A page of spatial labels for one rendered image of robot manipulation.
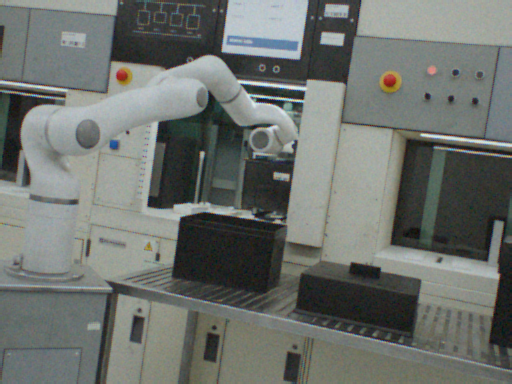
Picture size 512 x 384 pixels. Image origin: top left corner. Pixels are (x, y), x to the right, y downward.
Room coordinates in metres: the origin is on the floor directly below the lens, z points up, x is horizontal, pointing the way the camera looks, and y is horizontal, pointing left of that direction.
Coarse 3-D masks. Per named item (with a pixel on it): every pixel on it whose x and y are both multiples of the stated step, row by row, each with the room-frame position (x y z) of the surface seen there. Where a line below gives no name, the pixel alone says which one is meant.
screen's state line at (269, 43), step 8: (232, 40) 2.24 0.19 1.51; (240, 40) 2.23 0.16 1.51; (248, 40) 2.23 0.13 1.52; (256, 40) 2.22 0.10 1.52; (264, 40) 2.21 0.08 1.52; (272, 40) 2.20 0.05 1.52; (280, 40) 2.19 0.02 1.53; (288, 40) 2.18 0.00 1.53; (272, 48) 2.20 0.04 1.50; (280, 48) 2.19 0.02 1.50; (288, 48) 2.18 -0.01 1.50; (296, 48) 2.17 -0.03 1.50
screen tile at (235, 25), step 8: (232, 0) 2.25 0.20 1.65; (240, 0) 2.24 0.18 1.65; (248, 0) 2.23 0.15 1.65; (232, 8) 2.25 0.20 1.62; (240, 8) 2.24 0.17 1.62; (248, 8) 2.23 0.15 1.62; (256, 8) 2.22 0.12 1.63; (264, 8) 2.21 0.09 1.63; (256, 16) 2.22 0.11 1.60; (232, 24) 2.25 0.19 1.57; (240, 24) 2.24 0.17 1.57; (248, 24) 2.23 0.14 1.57; (256, 24) 2.22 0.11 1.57; (240, 32) 2.24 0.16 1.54; (248, 32) 2.23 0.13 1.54; (256, 32) 2.22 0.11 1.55
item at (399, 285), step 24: (336, 264) 1.82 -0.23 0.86; (360, 264) 1.69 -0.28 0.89; (312, 288) 1.58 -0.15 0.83; (336, 288) 1.56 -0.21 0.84; (360, 288) 1.55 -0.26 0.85; (384, 288) 1.54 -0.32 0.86; (408, 288) 1.59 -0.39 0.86; (312, 312) 1.58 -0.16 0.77; (336, 312) 1.56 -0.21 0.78; (360, 312) 1.55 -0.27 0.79; (384, 312) 1.53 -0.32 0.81; (408, 312) 1.52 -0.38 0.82; (408, 336) 1.51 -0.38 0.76
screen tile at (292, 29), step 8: (272, 8) 2.21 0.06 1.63; (280, 8) 2.20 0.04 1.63; (288, 8) 2.19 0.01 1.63; (288, 16) 2.19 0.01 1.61; (296, 16) 2.18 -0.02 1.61; (272, 24) 2.20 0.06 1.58; (280, 24) 2.19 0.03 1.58; (288, 24) 2.19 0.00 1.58; (296, 24) 2.18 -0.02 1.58; (272, 32) 2.20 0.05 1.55; (280, 32) 2.19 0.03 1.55; (288, 32) 2.18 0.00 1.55; (296, 32) 2.18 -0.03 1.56
